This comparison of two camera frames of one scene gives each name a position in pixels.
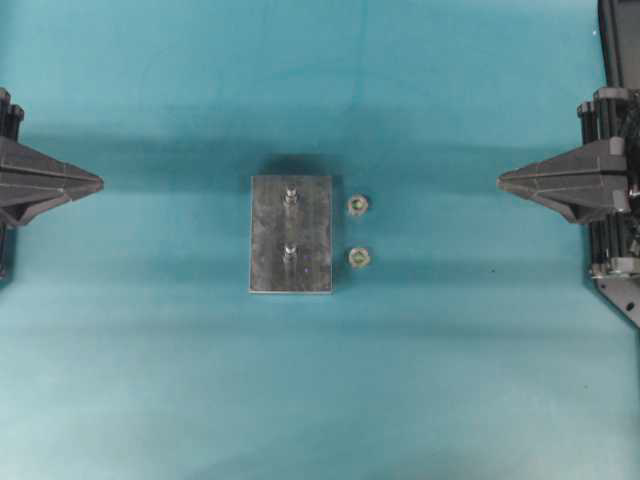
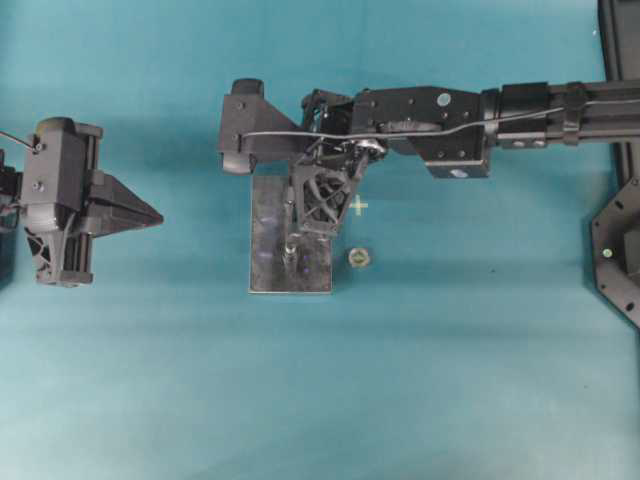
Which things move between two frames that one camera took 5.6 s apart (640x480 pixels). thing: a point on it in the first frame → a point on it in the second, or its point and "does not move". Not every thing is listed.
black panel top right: x=619 y=27 does not move
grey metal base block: x=291 y=234 does not move
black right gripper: x=607 y=121 → x=320 y=183
